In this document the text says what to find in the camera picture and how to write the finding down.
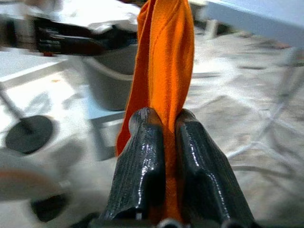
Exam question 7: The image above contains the black floor fan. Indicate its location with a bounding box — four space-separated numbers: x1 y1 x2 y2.
0 83 55 155

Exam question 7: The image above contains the white folding table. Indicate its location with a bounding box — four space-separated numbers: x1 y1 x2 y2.
205 0 304 164

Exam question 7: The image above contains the white shirt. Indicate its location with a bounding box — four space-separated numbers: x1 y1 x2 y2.
26 0 142 33

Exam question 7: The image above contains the grey laundry basket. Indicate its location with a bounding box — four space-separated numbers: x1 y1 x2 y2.
83 45 143 111

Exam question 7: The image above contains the pale blue plastic stool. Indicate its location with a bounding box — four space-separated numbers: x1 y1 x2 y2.
87 83 130 162

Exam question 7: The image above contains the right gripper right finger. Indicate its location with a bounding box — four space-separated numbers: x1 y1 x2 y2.
174 108 256 225

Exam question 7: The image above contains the black clothes heap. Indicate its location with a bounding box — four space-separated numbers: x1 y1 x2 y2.
33 16 140 57

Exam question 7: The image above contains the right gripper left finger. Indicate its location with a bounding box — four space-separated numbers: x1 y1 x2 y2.
101 106 166 220

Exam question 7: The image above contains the orange shirt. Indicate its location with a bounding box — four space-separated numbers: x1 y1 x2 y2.
115 0 195 224

